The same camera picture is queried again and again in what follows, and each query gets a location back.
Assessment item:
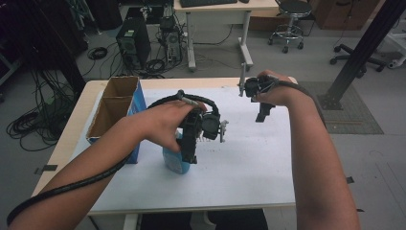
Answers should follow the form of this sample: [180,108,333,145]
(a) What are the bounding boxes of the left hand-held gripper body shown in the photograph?
[181,108,230,144]

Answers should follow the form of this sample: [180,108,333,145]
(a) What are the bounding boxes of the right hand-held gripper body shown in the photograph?
[238,61,276,104]

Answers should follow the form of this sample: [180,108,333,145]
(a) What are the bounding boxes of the blue plastic bottle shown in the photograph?
[162,129,193,175]

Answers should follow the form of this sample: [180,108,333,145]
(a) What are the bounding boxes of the person's right hand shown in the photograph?
[254,69,300,108]

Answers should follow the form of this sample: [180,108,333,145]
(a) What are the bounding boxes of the person's left hand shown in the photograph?
[140,100,209,153]

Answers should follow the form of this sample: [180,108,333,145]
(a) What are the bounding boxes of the white table mat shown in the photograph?
[70,86,297,215]

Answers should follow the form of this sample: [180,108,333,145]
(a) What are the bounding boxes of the person's dark pants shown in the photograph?
[139,208,270,230]

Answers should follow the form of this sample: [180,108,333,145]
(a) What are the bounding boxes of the white office desk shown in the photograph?
[173,0,282,73]

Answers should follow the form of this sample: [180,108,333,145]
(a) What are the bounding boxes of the grey floor mat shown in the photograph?
[299,80,385,135]

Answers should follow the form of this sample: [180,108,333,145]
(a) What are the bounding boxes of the black round stool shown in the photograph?
[267,0,314,55]

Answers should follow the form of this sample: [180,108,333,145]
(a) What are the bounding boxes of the cardboard box with blue side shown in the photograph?
[85,76,148,165]

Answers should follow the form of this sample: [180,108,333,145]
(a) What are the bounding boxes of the open computer case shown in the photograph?
[159,16,184,64]

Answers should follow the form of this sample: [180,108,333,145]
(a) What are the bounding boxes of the white table leg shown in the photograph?
[122,213,141,230]

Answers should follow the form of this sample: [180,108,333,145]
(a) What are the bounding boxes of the black office chair base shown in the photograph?
[329,43,388,80]

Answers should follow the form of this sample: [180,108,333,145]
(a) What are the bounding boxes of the black keyboard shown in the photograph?
[179,0,239,9]

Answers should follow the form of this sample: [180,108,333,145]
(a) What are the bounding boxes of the black computer tower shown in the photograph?
[115,16,152,71]

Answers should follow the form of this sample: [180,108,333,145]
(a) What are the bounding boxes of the black metal pillar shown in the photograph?
[316,0,406,111]

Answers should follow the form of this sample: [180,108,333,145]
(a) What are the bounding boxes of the wooden cabinet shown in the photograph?
[309,0,381,32]

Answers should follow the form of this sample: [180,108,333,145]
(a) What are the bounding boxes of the black curtain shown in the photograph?
[0,0,88,95]

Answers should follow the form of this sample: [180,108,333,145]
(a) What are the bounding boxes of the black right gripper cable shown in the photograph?
[266,75,327,127]

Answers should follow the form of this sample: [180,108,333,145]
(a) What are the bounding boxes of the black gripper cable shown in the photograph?
[266,75,327,127]
[6,89,222,227]

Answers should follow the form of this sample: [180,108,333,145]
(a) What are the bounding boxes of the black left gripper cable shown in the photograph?
[6,89,222,227]

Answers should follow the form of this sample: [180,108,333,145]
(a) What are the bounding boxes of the bundle of black floor cables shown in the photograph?
[6,69,79,153]

